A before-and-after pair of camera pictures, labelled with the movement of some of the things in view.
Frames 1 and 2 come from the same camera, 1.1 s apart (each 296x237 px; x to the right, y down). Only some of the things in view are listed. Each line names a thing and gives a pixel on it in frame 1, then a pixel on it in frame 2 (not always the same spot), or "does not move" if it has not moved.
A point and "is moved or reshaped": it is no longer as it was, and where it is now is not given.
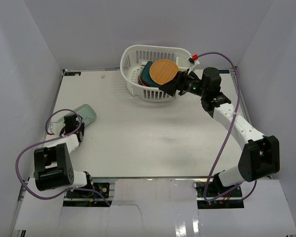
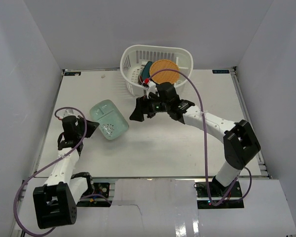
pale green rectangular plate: [87, 113] is moved or reshaped
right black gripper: [183, 78] → [143, 106]
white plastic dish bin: [132, 58] does not move
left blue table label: [78, 73] does not move
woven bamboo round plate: [163, 70] does not move
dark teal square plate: [146, 76] does not move
